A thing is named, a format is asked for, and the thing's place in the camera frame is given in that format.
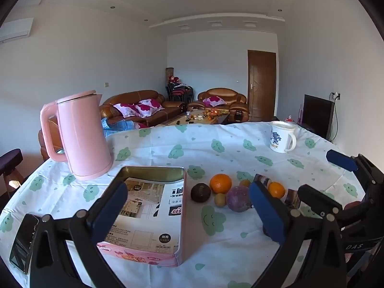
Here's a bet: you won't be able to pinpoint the white tablecloth with green clouds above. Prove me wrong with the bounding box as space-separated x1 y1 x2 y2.
0 121 384 288

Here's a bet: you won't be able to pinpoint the sugarcane piece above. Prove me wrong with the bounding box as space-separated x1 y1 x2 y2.
283 188 301 210

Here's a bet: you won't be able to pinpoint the black television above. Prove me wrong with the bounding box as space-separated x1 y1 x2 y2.
301 94 335 140

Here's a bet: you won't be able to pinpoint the brown wooden door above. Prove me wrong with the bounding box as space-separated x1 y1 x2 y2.
247 50 276 122

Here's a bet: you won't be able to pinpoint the brown leather sofa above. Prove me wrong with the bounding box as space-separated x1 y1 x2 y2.
99 90 188 128

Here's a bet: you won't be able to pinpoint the floral pillow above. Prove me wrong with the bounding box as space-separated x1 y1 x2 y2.
133 98 165 118
202 96 228 107
113 103 135 117

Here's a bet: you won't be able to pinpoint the tan leather chair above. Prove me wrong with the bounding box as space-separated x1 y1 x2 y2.
37 115 65 161

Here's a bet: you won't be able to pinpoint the dark brown round fruit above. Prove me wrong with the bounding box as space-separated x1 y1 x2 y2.
191 183 212 203

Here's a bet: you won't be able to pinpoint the stacked black chairs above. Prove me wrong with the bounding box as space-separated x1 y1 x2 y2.
166 82 194 102

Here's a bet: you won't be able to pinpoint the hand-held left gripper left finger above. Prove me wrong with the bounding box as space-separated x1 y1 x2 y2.
28 174 129 288

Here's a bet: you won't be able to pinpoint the pink electric kettle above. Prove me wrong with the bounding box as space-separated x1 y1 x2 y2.
40 90 114 181

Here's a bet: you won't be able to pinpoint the pink tin box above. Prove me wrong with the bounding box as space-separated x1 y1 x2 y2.
96 166 187 268

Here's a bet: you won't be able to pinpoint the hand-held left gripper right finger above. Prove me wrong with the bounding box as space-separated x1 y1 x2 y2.
249 181 348 288

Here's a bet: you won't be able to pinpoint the wooden coffee table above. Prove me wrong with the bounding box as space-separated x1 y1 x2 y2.
162 109 230 126

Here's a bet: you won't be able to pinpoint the brown leather armchair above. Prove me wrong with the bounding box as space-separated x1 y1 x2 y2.
187 88 250 122

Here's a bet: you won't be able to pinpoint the purple round fruit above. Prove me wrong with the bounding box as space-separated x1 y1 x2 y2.
226 186 252 212

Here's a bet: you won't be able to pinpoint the printed paper liner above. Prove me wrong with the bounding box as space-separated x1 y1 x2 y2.
105 178 184 257

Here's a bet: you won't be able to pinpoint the white mug with blue print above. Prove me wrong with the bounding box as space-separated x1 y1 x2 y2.
269 121 297 153

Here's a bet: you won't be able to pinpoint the large orange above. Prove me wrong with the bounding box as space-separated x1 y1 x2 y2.
209 174 233 194

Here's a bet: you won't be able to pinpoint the blue patterned clothing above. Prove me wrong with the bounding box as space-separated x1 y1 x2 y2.
101 117 141 138

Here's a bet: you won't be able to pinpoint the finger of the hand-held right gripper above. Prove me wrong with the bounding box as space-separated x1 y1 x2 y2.
298 184 370 226
326 149 384 199

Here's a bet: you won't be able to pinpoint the white air conditioner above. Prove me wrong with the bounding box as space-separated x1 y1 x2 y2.
0 17 34 43

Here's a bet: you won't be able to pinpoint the stool with purple cushion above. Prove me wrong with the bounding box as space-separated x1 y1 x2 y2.
0 149 24 198

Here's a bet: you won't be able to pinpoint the black smartphone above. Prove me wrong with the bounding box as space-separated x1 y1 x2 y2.
9 214 40 274

